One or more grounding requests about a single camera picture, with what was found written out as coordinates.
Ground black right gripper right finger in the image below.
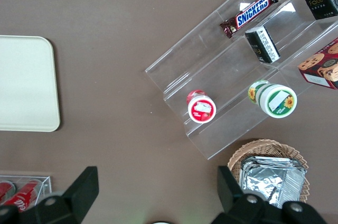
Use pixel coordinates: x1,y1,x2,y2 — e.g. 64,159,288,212
213,165,267,224

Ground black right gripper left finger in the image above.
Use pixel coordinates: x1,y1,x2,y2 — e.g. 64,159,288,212
34,165,100,224

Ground green gum jar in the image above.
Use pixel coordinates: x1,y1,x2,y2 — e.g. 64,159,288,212
247,79,298,119

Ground silver foil tray stack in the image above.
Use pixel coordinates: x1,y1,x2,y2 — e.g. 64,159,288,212
239,156,308,210

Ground red gum jar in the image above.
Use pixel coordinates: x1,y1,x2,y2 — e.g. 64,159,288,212
186,89,217,124

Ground cream plastic tray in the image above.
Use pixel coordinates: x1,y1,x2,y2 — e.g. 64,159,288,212
0,35,61,132

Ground clear acrylic can holder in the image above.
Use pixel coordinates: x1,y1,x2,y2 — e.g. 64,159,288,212
0,175,52,209

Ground red cola can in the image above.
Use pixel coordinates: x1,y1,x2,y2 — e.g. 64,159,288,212
4,179,43,213
0,180,17,203

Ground light wicker basket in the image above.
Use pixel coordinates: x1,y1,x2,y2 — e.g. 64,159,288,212
227,139,309,209

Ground clear acrylic tiered display stand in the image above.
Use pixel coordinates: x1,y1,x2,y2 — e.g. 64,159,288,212
144,0,338,161

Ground small black carton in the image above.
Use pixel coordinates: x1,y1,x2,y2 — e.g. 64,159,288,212
245,25,281,64

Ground red cookie box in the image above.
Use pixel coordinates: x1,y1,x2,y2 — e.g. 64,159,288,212
297,38,338,90

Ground Snickers chocolate bar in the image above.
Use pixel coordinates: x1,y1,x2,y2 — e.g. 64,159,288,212
220,0,279,39

